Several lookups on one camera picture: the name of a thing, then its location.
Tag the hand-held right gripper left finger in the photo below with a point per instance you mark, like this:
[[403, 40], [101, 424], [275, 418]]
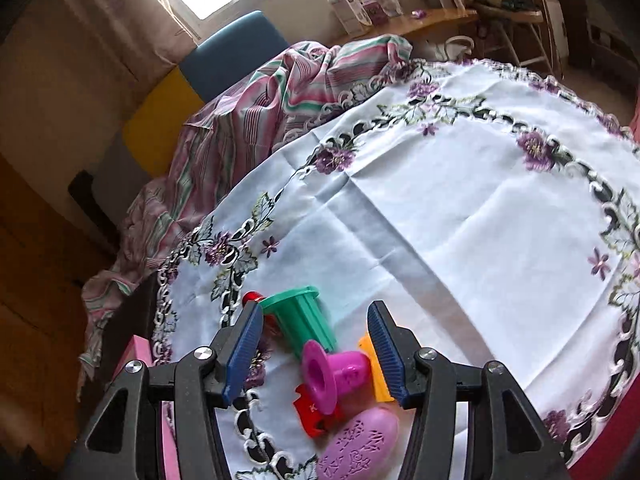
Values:
[[245, 355]]

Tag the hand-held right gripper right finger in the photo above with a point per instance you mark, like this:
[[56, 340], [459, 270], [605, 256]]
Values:
[[382, 345]]

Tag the yellow plastic toy piece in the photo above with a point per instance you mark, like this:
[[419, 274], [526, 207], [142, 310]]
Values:
[[378, 385]]

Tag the magenta funnel mould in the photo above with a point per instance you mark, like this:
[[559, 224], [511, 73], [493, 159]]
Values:
[[345, 372]]

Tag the red shiny toy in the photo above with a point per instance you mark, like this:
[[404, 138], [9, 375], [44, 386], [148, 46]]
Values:
[[252, 298]]

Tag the green plastic mould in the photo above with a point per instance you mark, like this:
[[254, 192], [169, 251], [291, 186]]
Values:
[[300, 322]]

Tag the red notched toy piece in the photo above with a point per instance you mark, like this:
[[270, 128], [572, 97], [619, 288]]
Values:
[[310, 417]]

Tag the purple oval stamp mould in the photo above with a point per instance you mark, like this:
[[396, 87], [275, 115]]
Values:
[[360, 442]]

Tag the pink-edged white box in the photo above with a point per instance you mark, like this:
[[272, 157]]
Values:
[[137, 352]]

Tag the white embroidered floral tablecloth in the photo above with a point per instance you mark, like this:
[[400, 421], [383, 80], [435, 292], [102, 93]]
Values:
[[450, 210]]

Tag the grey cushion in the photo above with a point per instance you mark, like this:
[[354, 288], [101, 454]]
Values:
[[120, 175]]

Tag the wooden wardrobe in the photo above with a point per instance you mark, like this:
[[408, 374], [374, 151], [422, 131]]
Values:
[[30, 310]]

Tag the pink striped bed sheet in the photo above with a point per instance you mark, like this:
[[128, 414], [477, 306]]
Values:
[[240, 135]]

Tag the red cloth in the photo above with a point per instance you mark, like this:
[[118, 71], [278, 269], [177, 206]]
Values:
[[615, 450]]

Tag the pale round basket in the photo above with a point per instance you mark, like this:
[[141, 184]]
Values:
[[455, 46]]

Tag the blue cushion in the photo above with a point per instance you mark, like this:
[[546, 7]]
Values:
[[235, 45]]

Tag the wooden desk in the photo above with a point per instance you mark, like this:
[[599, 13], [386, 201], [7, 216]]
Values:
[[425, 22]]

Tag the pink small box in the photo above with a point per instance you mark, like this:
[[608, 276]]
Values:
[[375, 11]]

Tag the white carton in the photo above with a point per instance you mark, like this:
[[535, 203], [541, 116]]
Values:
[[345, 10]]

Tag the wooden chair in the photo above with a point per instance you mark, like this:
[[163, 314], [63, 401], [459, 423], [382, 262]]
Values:
[[515, 15]]

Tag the beige patterned curtain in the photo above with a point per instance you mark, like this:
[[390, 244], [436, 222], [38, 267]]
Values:
[[100, 25]]

